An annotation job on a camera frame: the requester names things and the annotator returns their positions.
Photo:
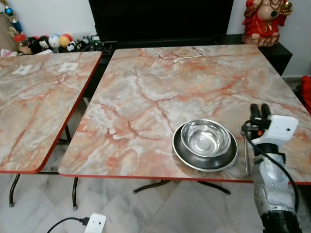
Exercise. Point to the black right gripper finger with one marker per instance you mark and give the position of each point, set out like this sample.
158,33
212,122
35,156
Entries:
255,112
266,111

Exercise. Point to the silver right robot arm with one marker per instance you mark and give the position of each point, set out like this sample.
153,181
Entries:
274,184

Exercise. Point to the red cushion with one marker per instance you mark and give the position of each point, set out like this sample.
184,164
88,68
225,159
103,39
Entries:
306,92

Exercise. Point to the stainless steel bowl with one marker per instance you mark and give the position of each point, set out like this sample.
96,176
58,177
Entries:
205,138

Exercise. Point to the stainless steel plate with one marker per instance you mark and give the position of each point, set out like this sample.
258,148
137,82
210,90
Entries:
194,161

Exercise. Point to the red laughing buddha statue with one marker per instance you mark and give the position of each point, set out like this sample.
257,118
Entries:
265,24

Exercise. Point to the black television screen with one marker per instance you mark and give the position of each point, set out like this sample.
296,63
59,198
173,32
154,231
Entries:
160,19

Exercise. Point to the white power adapter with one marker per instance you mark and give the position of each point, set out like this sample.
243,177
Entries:
95,224

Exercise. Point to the white paper sticker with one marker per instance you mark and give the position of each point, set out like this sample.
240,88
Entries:
22,70
68,66

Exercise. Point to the black white panda plush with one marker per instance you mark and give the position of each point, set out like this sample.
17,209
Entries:
72,46

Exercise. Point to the yellow red round toy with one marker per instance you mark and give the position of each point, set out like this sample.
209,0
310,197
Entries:
65,40

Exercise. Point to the white blue round toy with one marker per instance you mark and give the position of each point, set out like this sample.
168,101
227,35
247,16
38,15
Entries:
54,41

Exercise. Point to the black white mouse plush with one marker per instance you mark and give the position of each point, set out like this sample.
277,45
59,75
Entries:
44,43

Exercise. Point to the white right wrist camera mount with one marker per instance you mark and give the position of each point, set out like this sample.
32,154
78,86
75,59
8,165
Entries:
279,128

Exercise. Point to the black metal small table frame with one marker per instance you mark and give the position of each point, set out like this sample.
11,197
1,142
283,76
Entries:
13,189

